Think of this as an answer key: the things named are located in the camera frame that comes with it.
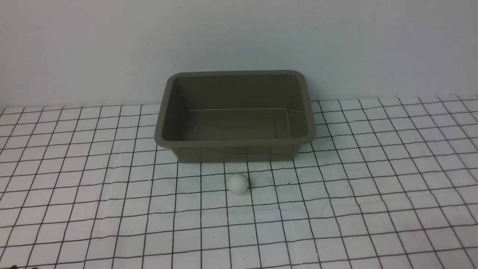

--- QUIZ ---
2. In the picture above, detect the olive green plastic bin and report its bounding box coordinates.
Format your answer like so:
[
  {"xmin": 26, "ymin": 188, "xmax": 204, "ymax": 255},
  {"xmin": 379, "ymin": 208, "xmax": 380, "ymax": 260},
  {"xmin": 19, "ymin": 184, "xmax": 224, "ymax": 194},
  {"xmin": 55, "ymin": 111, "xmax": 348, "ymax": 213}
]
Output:
[{"xmin": 154, "ymin": 70, "xmax": 316, "ymax": 163}]

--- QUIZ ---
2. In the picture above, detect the white black-grid tablecloth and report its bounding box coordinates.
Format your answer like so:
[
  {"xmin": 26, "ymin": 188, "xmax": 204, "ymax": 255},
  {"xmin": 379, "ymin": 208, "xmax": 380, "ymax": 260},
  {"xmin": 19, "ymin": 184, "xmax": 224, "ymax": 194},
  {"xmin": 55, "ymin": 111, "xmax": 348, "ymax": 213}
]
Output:
[{"xmin": 0, "ymin": 96, "xmax": 478, "ymax": 269}]

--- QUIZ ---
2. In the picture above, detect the white ping-pong ball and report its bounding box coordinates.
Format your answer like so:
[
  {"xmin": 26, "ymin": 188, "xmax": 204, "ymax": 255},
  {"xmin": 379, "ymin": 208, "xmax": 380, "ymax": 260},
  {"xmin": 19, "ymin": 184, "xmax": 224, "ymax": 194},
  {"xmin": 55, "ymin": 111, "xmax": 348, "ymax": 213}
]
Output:
[{"xmin": 226, "ymin": 173, "xmax": 249, "ymax": 195}]

